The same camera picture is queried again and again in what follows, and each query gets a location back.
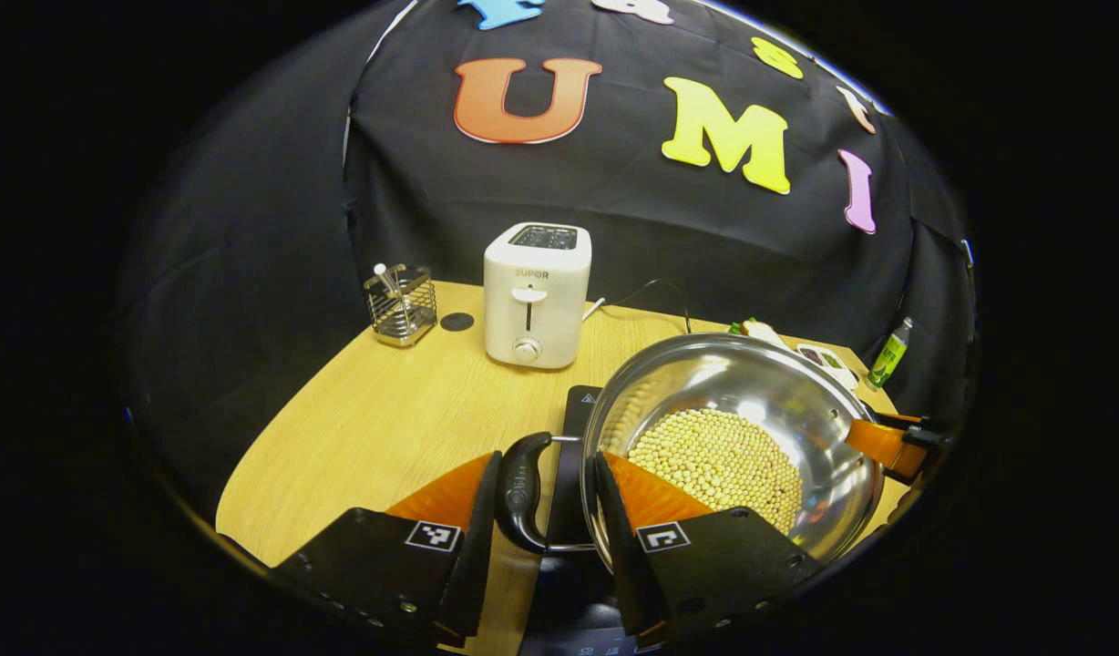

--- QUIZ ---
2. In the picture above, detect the white divided seasoning tray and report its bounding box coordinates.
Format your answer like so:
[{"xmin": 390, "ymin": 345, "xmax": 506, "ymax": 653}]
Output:
[{"xmin": 795, "ymin": 343, "xmax": 861, "ymax": 391}]

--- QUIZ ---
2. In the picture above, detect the white toaster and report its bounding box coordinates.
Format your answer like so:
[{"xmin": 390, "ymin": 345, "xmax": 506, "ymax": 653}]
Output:
[{"xmin": 484, "ymin": 222, "xmax": 593, "ymax": 371}]

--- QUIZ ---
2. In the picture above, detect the stainless steel pot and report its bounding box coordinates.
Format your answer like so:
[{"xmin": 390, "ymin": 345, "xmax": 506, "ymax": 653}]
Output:
[{"xmin": 494, "ymin": 332, "xmax": 888, "ymax": 568}]

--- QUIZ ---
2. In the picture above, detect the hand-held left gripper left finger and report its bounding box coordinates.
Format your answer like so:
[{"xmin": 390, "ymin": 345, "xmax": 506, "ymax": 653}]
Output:
[{"xmin": 272, "ymin": 450, "xmax": 505, "ymax": 651}]

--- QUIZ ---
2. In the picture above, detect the black induction cooktop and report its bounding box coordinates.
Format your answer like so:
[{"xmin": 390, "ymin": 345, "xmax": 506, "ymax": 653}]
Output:
[{"xmin": 519, "ymin": 384, "xmax": 670, "ymax": 656}]

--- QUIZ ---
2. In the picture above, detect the black power cable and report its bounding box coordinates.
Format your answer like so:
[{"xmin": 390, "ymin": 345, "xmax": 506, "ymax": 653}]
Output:
[{"xmin": 603, "ymin": 278, "xmax": 693, "ymax": 335}]

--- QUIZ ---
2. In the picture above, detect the wire utensil holder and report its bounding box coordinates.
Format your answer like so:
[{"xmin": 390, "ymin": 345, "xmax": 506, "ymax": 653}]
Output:
[{"xmin": 364, "ymin": 264, "xmax": 438, "ymax": 349}]

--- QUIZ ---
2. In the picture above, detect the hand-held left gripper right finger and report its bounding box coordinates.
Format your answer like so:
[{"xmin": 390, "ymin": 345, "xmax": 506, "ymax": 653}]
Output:
[{"xmin": 594, "ymin": 450, "xmax": 826, "ymax": 651}]

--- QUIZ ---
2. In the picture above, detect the sandwich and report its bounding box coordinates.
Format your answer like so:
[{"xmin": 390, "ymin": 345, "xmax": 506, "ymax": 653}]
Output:
[{"xmin": 727, "ymin": 317, "xmax": 791, "ymax": 353}]

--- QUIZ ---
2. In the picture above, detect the pile of yellow soybeans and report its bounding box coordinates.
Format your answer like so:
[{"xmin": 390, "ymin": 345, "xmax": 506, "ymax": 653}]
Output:
[{"xmin": 625, "ymin": 407, "xmax": 805, "ymax": 534}]

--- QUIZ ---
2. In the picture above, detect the black backdrop cloth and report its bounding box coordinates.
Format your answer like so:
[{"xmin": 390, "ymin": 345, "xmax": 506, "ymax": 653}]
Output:
[{"xmin": 118, "ymin": 0, "xmax": 980, "ymax": 511}]

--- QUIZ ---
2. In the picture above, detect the green drink bottle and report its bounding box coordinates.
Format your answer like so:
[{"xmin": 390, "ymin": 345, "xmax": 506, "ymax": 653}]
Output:
[{"xmin": 867, "ymin": 316, "xmax": 914, "ymax": 391}]

